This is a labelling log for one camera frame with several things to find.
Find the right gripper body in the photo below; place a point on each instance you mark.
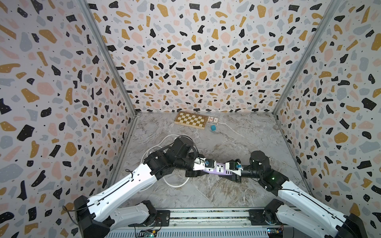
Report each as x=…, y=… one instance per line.
x=238, y=178

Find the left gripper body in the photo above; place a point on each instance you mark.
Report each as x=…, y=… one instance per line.
x=193, y=173

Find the purple power strip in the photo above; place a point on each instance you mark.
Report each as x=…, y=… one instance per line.
x=221, y=170

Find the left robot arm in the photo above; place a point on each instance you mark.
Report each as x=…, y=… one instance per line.
x=98, y=215

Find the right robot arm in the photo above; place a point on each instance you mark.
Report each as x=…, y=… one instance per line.
x=292, y=206

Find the wooden chessboard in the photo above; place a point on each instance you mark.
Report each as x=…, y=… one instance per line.
x=187, y=119

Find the playing card box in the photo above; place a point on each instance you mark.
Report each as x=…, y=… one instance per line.
x=213, y=120

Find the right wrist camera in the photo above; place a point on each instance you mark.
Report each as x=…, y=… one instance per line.
x=235, y=165

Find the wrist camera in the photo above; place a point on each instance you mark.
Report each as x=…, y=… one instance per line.
x=235, y=165
x=209, y=164

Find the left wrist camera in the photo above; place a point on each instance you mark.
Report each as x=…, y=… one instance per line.
x=209, y=164

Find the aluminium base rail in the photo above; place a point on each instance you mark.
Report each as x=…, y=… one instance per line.
x=209, y=223

